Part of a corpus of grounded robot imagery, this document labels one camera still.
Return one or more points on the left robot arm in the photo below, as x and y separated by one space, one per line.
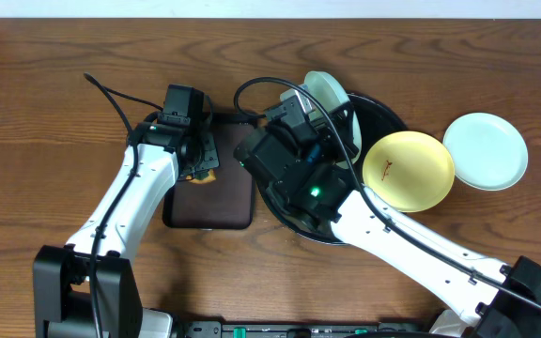
86 288

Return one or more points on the yellow green scrub sponge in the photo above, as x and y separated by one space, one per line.
204 177

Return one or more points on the black round serving tray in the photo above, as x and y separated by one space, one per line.
376 121

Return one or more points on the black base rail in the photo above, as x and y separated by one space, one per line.
216 329

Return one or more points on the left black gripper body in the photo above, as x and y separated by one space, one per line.
206 153

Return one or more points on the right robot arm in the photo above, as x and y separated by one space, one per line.
485 297

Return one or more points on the light blue plate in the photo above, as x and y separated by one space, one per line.
331 95
489 153

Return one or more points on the black rectangular water tray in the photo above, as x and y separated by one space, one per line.
224 199

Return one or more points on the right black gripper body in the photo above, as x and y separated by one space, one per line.
316 154

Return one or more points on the yellow plate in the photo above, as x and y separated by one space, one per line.
409 170

